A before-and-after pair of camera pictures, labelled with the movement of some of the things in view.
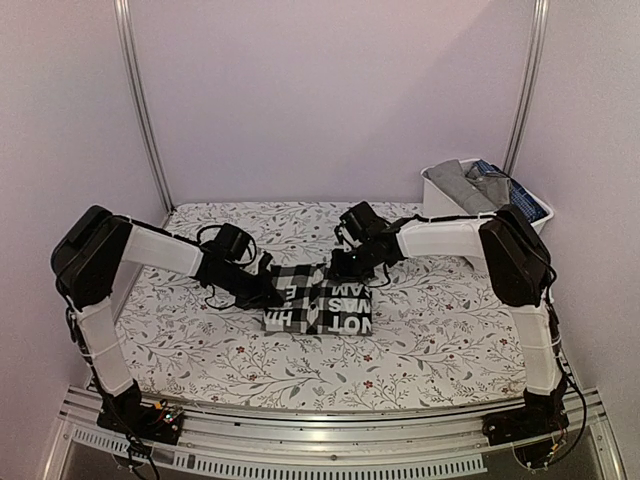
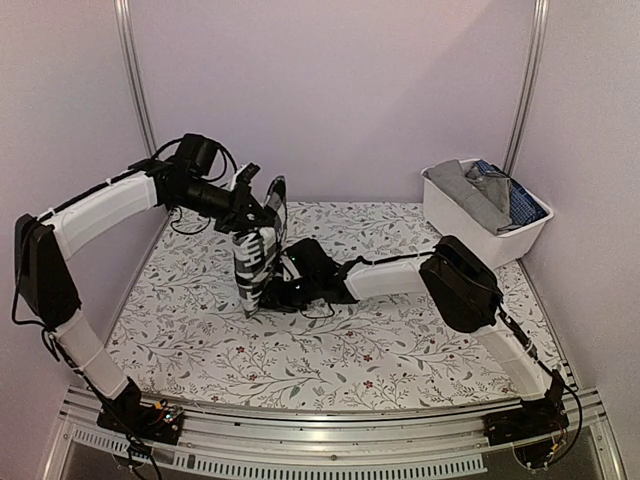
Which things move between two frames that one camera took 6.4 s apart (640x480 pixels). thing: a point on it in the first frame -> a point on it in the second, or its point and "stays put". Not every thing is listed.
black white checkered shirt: [316, 304] -> [259, 253]
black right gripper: [340, 269] -> [277, 298]
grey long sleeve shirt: [481, 193] stays put
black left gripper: [260, 298] -> [238, 220]
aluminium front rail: [324, 444] stays put
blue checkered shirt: [519, 197] stays put
